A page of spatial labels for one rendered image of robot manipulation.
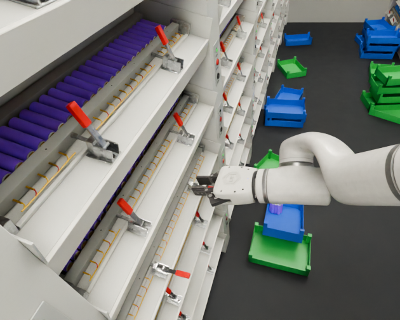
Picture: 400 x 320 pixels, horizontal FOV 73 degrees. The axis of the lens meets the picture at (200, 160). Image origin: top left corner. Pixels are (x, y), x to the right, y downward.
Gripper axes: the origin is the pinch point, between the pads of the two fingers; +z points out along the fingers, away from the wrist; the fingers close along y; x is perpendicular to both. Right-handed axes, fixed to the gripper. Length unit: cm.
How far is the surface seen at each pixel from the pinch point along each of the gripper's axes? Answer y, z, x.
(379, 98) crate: -174, -64, 91
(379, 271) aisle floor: -33, -49, 101
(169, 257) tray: 17.7, 6.3, 8.0
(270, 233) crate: -34, 0, 76
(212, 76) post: -23.1, -2.8, -19.8
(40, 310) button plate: 41.1, -4.9, -26.6
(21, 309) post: 42, -5, -29
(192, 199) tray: -1.1, 6.7, 7.8
